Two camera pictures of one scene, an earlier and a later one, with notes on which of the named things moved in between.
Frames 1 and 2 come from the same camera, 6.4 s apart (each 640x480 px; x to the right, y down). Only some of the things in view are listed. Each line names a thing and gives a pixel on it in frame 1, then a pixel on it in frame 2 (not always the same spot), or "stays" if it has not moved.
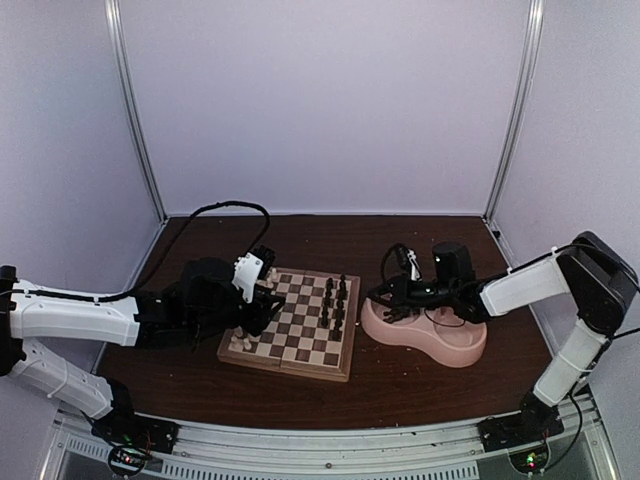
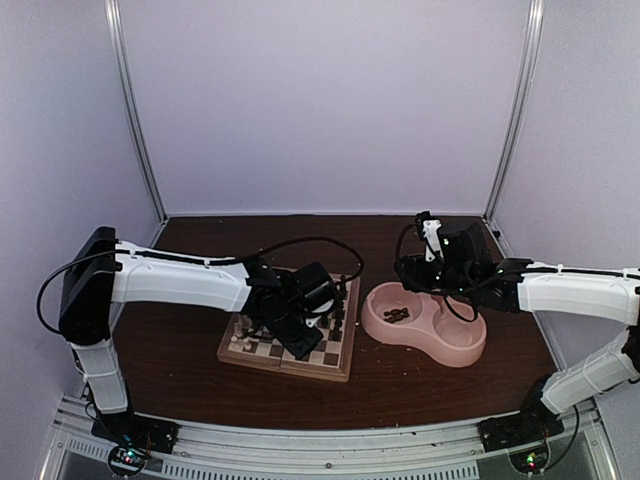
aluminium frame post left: (118, 51) stays
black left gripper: (261, 313) to (301, 348)
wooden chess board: (313, 333) stays
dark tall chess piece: (338, 321) stays
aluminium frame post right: (526, 90) stays
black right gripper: (399, 286) to (413, 278)
